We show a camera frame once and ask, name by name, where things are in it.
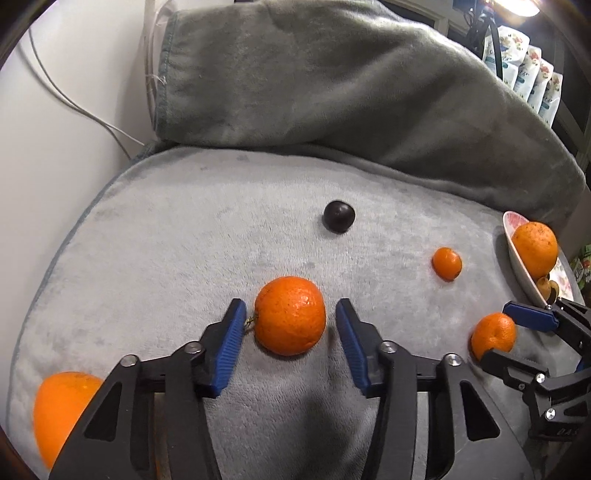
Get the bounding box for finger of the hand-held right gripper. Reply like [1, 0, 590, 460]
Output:
[480, 348, 551, 400]
[503, 298, 591, 365]

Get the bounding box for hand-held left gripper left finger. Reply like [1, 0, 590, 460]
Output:
[48, 298, 247, 480]

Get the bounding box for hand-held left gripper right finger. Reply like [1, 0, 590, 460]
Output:
[335, 298, 504, 480]

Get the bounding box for brown longan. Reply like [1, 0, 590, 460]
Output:
[536, 276, 560, 301]

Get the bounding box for medium orange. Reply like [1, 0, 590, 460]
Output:
[470, 312, 517, 361]
[247, 276, 327, 357]

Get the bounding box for floral rim white plate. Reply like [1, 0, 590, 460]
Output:
[502, 211, 585, 308]

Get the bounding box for large speckled orange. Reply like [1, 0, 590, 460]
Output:
[512, 222, 559, 280]

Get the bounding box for green snack bag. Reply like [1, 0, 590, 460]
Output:
[571, 244, 591, 297]

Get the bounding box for small orange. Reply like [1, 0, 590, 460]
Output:
[432, 247, 463, 281]

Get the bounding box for flat grey fleece mat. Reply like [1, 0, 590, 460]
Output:
[7, 145, 570, 480]

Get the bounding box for dark purple plum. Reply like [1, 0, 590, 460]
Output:
[322, 200, 356, 233]

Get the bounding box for floral white standing pouch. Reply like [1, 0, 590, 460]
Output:
[482, 25, 529, 88]
[512, 46, 542, 100]
[538, 71, 564, 126]
[526, 58, 555, 112]

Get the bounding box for draped grey fleece blanket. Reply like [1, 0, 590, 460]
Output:
[150, 0, 587, 232]

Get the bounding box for black tripod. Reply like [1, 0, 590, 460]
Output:
[462, 0, 505, 81]

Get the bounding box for white cable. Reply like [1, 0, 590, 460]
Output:
[27, 27, 145, 158]
[142, 0, 162, 132]

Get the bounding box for bright ring light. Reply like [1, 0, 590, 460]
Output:
[489, 0, 542, 16]

